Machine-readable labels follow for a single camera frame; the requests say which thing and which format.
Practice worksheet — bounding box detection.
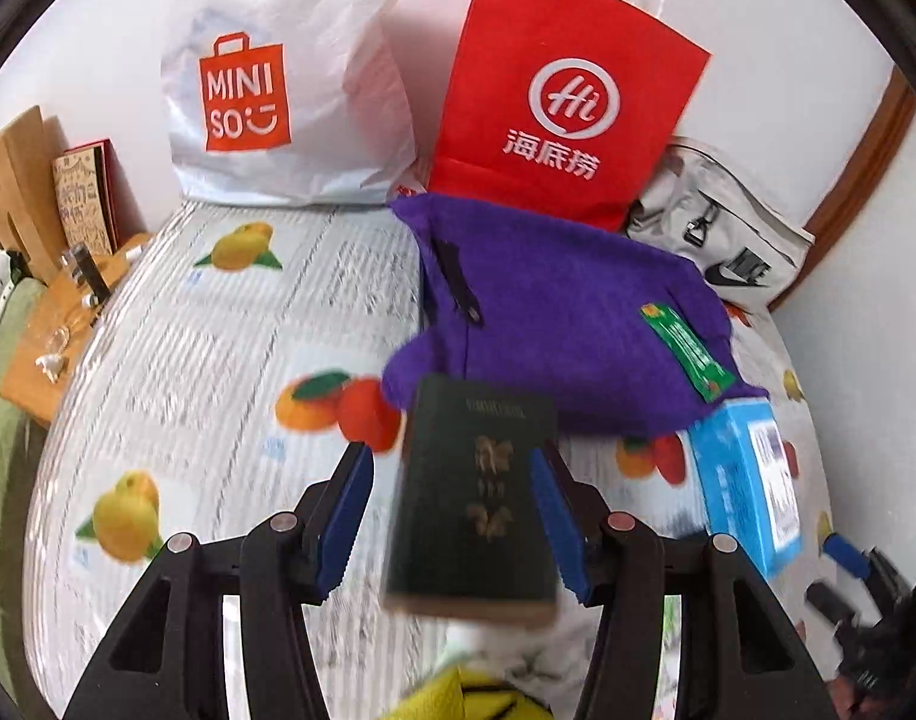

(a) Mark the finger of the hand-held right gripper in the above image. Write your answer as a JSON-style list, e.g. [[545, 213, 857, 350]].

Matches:
[[822, 532, 913, 605], [803, 583, 862, 629]]

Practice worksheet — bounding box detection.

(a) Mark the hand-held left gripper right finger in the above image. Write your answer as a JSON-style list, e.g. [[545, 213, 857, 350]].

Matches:
[[529, 444, 842, 720]]

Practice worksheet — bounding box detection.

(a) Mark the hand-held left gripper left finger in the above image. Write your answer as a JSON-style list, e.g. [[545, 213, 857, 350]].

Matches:
[[62, 444, 376, 720]]

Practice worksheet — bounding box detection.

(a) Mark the dark green book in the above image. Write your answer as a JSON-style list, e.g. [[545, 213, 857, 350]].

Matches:
[[379, 373, 562, 629]]

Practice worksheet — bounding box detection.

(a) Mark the yellow soft toy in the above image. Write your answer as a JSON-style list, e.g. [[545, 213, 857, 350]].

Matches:
[[389, 664, 556, 720]]

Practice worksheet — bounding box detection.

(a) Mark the blue box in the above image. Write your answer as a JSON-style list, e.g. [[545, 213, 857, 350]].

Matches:
[[687, 399, 803, 580]]

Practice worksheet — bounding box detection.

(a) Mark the purple fleece cloth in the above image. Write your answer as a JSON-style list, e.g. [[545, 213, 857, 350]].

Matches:
[[381, 193, 770, 440]]

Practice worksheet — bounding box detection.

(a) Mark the green packet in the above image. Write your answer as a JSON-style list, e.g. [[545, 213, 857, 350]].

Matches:
[[638, 302, 735, 402]]

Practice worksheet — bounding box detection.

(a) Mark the clear plastic wrapper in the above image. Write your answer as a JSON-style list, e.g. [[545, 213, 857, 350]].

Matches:
[[32, 324, 80, 377]]

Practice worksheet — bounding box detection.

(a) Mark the green blanket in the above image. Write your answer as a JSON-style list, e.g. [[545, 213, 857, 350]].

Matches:
[[0, 277, 50, 616]]

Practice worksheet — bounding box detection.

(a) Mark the beige canvas pouch bag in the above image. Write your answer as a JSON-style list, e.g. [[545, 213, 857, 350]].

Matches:
[[624, 136, 817, 310]]

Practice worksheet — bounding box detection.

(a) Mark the small dark object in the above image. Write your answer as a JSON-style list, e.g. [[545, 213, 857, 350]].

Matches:
[[64, 244, 114, 301]]

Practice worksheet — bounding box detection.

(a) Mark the small red cover booklet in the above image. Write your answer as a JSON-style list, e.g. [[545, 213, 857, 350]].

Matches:
[[51, 139, 121, 256]]

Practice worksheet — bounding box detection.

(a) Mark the white plastic shopping bag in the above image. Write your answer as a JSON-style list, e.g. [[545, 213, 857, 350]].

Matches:
[[160, 0, 418, 207]]

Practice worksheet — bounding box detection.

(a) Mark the red paper bag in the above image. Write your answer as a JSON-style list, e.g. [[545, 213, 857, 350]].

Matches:
[[426, 0, 713, 233]]

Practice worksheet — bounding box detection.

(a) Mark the wooden chair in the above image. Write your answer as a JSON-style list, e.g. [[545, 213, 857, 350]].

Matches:
[[0, 105, 69, 282]]

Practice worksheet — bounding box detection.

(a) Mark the wooden door frame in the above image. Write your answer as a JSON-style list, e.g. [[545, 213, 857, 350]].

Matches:
[[803, 64, 916, 312]]

